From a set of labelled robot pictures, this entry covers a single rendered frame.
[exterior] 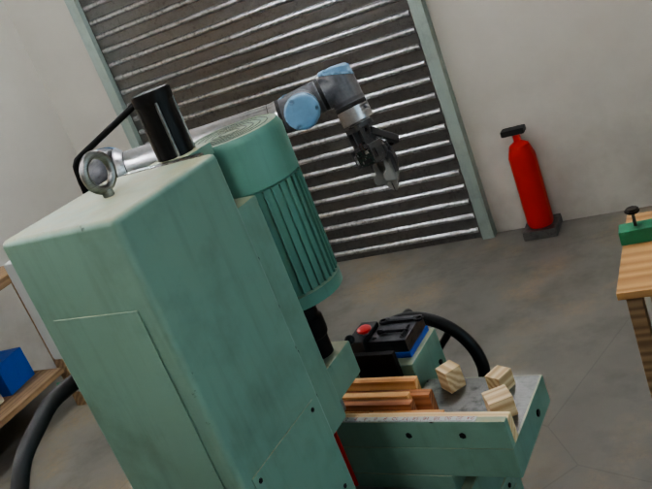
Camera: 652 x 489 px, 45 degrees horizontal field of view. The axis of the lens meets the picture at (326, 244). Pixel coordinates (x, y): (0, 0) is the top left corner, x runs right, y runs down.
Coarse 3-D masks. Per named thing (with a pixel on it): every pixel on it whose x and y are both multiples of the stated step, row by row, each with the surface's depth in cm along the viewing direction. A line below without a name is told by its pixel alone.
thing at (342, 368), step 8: (336, 344) 144; (344, 344) 143; (336, 352) 142; (344, 352) 143; (352, 352) 145; (328, 360) 140; (336, 360) 140; (344, 360) 142; (352, 360) 145; (328, 368) 138; (336, 368) 140; (344, 368) 142; (352, 368) 144; (336, 376) 139; (344, 376) 142; (352, 376) 144; (336, 384) 139; (344, 384) 141; (344, 392) 141
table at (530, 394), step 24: (432, 384) 153; (480, 384) 147; (528, 384) 142; (456, 408) 143; (480, 408) 140; (528, 408) 135; (528, 432) 133; (360, 456) 143; (384, 456) 141; (408, 456) 138; (432, 456) 135; (456, 456) 133; (480, 456) 131; (504, 456) 128; (528, 456) 132
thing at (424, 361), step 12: (432, 336) 159; (420, 348) 155; (432, 348) 159; (408, 360) 152; (420, 360) 154; (432, 360) 158; (444, 360) 163; (408, 372) 152; (420, 372) 153; (432, 372) 157; (420, 384) 152
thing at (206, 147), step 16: (144, 96) 112; (160, 96) 112; (144, 112) 113; (160, 112) 113; (176, 112) 115; (144, 128) 115; (160, 128) 114; (176, 128) 115; (160, 144) 115; (176, 144) 115; (192, 144) 118; (208, 144) 118; (160, 160) 117
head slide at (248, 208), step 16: (240, 208) 117; (256, 208) 121; (256, 224) 120; (256, 240) 120; (272, 240) 123; (272, 256) 122; (272, 272) 122; (272, 288) 121; (288, 288) 125; (288, 304) 124; (288, 320) 124; (304, 320) 127; (304, 336) 127; (304, 352) 126; (320, 368) 130; (320, 384) 129; (320, 400) 128; (336, 400) 132; (336, 416) 132
